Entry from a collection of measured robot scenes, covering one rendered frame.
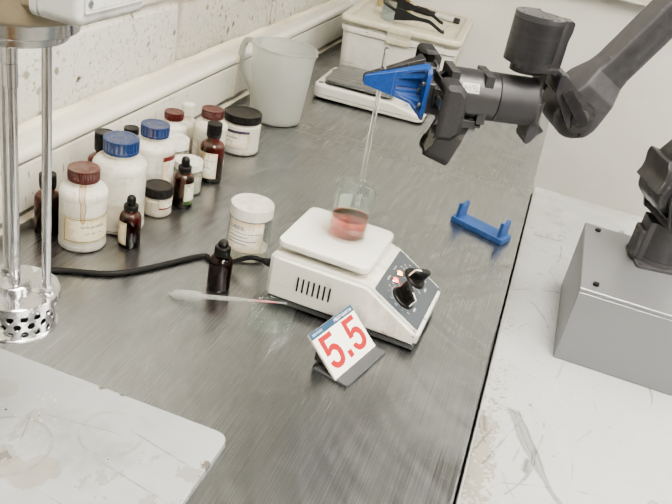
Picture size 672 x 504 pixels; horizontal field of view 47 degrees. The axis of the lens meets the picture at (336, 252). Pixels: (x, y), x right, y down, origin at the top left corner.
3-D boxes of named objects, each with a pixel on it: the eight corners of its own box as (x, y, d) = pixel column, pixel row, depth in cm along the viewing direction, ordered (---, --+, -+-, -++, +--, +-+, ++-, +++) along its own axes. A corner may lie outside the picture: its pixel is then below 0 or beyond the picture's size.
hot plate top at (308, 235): (394, 238, 101) (396, 232, 100) (367, 277, 91) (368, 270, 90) (311, 210, 103) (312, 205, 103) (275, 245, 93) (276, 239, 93)
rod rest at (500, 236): (510, 241, 126) (516, 221, 124) (500, 246, 123) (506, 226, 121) (460, 216, 131) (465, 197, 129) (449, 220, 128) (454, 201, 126)
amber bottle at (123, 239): (140, 240, 104) (143, 191, 101) (139, 250, 102) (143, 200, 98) (117, 238, 103) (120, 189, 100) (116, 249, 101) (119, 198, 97)
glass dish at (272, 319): (248, 335, 90) (251, 320, 88) (245, 309, 94) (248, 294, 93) (294, 338, 91) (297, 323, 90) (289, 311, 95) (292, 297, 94)
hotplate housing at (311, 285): (436, 305, 103) (451, 254, 100) (412, 354, 92) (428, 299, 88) (287, 253, 108) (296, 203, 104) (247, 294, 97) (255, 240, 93)
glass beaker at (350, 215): (316, 233, 97) (327, 175, 93) (344, 224, 101) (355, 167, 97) (351, 254, 94) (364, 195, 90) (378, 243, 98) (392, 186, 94)
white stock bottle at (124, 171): (140, 238, 104) (146, 150, 98) (85, 232, 103) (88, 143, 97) (146, 215, 111) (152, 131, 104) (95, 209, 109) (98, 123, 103)
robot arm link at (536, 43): (570, 113, 96) (601, 17, 90) (591, 137, 89) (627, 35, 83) (482, 100, 94) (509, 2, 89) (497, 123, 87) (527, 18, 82)
